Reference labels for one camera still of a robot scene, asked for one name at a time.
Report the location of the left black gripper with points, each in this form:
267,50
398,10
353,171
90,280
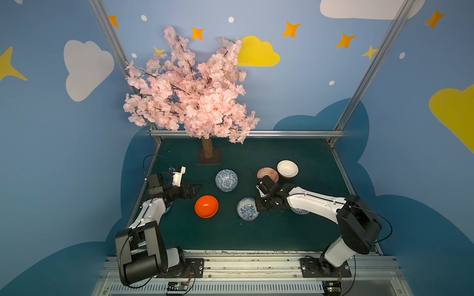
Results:
181,190

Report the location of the dark blue patterned bowl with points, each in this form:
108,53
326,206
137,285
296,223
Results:
227,186

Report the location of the light blue patterned bowl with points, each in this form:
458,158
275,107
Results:
226,175

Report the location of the pink cherry blossom tree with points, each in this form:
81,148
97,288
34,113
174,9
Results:
200,98

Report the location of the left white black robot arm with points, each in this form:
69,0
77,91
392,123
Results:
141,252

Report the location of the red patterned bowl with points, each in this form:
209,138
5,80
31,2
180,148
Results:
270,172

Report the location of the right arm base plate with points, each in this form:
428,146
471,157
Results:
313,268

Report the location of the aluminium front rail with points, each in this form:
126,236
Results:
264,273

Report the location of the blue white floral bowl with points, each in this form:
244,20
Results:
247,210

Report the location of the yellow blue patterned bowl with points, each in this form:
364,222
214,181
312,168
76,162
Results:
300,211

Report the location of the left green circuit board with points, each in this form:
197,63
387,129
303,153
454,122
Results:
177,287

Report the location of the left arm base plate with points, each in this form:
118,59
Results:
191,266

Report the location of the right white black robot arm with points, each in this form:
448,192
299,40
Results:
359,226

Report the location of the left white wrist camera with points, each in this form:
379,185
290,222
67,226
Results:
177,174

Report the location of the orange plastic bowl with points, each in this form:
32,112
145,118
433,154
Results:
206,206

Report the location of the cream white bowl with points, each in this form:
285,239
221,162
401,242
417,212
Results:
287,169

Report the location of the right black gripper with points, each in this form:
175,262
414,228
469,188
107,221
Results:
265,196

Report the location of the right circuit board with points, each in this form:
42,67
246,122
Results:
331,288

